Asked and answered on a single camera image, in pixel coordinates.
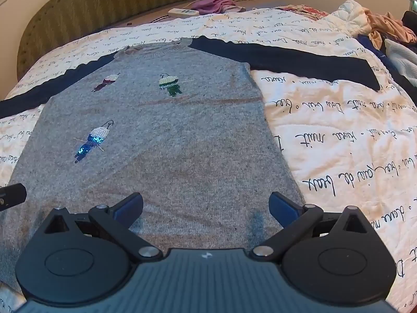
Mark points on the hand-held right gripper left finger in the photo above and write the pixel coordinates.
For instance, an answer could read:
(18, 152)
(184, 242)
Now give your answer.
(127, 209)

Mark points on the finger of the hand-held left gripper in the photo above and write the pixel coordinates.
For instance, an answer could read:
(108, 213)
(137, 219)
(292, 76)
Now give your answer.
(13, 196)

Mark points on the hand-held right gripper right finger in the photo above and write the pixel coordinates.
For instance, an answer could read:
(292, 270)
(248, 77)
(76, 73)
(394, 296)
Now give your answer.
(284, 209)

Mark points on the grey sweater with navy sleeves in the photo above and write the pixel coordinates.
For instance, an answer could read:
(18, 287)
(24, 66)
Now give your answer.
(182, 130)

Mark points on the white printed script blanket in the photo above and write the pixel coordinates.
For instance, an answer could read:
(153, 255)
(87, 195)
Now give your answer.
(332, 127)

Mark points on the dark blue cloth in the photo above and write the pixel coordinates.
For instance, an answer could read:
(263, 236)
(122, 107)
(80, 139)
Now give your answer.
(369, 44)

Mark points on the light blue knit cloth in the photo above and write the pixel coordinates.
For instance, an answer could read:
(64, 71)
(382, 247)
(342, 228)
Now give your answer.
(402, 58)

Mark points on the floral cloth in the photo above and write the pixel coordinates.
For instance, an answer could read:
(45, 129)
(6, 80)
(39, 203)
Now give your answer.
(308, 11)

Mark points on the white remote control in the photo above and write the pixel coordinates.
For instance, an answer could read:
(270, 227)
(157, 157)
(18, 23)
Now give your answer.
(183, 12)

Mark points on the white puffy jacket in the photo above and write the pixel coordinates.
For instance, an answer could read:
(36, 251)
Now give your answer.
(353, 14)

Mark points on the pink cloth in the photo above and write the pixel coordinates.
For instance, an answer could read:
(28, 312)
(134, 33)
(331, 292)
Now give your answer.
(391, 27)

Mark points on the purple cloth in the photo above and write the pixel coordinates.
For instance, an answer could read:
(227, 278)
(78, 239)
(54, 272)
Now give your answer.
(215, 4)

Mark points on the black cloth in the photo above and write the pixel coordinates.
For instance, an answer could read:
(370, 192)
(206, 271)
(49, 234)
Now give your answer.
(411, 22)

